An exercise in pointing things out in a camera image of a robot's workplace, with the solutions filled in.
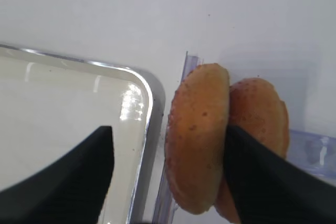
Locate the clear bun holder rail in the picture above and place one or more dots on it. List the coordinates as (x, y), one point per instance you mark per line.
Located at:
(312, 152)

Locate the white metal-rimmed tray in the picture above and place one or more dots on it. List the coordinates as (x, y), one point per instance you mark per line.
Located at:
(50, 103)

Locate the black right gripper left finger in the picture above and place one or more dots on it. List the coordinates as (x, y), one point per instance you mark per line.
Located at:
(71, 190)

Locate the spare bun half on right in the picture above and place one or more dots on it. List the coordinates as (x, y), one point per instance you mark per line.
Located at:
(257, 108)

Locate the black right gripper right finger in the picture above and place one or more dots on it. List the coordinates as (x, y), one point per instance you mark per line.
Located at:
(269, 189)

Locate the clear long right guide rail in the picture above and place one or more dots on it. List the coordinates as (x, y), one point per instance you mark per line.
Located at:
(165, 205)

